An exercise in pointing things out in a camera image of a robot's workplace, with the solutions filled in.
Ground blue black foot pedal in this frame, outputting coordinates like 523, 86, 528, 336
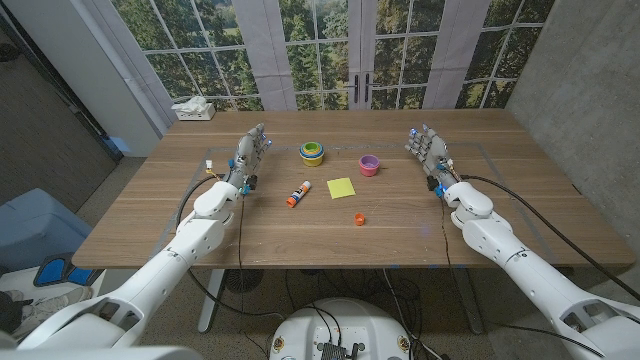
33, 252, 104, 289

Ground dark table leg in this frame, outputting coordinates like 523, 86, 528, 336
452, 268, 485, 335

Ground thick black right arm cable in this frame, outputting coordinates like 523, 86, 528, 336
459, 174, 640, 302

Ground grey white sneaker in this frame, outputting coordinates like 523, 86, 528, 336
12, 284, 94, 341

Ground stacked yellow blue green cups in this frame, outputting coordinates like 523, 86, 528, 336
299, 141, 326, 168

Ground white table leg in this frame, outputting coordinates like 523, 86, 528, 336
197, 268, 227, 335

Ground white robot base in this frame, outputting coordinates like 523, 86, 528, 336
268, 297, 414, 360

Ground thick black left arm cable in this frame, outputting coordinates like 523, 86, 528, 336
174, 172, 286, 321

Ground white tissue box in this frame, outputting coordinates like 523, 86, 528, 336
171, 95, 217, 122

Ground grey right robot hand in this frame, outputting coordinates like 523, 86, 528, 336
404, 123, 463, 199

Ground yellow sticky note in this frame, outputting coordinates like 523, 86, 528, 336
326, 177, 357, 200

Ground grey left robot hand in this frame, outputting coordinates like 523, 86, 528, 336
224, 123, 273, 196

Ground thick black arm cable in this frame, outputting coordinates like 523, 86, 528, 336
174, 172, 286, 321
459, 174, 640, 302

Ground black round floor fan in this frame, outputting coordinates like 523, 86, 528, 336
223, 268, 265, 294

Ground white orange glue stick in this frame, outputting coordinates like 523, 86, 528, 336
285, 180, 313, 209

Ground pink cup purple inside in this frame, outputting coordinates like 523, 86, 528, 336
358, 154, 381, 178

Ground printed window garden backdrop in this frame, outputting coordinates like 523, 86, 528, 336
82, 0, 556, 112

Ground white robot torso edge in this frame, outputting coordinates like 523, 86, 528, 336
0, 345, 204, 360

